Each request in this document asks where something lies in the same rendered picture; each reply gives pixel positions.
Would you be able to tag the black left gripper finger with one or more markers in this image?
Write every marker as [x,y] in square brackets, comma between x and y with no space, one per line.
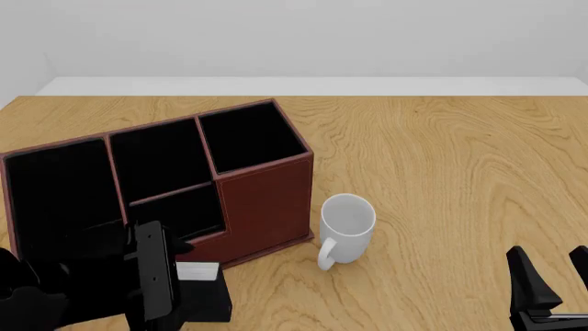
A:
[183,247]

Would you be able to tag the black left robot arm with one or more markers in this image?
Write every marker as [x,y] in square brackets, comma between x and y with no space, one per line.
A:
[55,293]

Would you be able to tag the red-brown desk caddy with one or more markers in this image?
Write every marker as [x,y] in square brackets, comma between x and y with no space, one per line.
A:
[264,207]

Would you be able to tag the white mug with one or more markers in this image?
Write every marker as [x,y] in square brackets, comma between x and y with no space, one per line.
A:
[347,241]

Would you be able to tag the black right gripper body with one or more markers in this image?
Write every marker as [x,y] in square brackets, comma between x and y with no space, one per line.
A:
[551,322]

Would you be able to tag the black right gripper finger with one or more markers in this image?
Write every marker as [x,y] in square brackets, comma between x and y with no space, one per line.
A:
[581,258]
[528,282]

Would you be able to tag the black book with white pages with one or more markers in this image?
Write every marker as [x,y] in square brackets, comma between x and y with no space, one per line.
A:
[206,296]

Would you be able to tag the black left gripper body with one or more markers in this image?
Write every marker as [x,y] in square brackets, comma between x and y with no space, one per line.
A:
[154,269]

